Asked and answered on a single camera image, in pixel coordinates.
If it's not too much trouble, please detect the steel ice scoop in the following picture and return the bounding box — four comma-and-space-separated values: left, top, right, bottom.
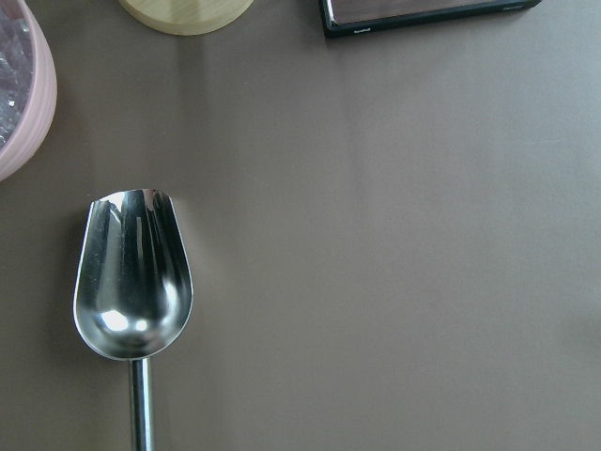
73, 189, 193, 450

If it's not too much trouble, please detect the pink bowl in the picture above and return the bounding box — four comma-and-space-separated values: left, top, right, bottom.
1, 1, 57, 179

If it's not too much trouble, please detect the clear ice cubes pile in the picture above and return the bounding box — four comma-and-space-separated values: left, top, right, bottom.
1, 1, 33, 148

